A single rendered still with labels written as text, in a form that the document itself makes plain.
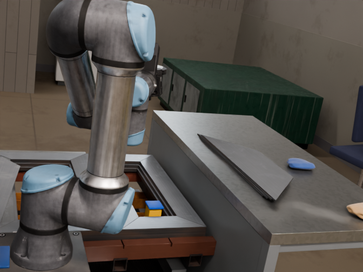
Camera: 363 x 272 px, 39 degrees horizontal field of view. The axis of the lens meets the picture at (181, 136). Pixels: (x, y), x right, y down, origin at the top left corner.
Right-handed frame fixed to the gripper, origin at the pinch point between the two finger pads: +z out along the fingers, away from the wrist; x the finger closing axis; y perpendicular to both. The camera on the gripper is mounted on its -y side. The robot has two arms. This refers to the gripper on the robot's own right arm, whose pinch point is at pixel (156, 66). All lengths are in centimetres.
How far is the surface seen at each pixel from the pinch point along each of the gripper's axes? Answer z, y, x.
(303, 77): 513, 87, 99
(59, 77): 512, 101, -237
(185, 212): 18, 61, 8
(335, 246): -9, 56, 61
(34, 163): 41, 53, -64
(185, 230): 7, 62, 10
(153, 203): 17, 57, -4
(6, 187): 9, 51, -61
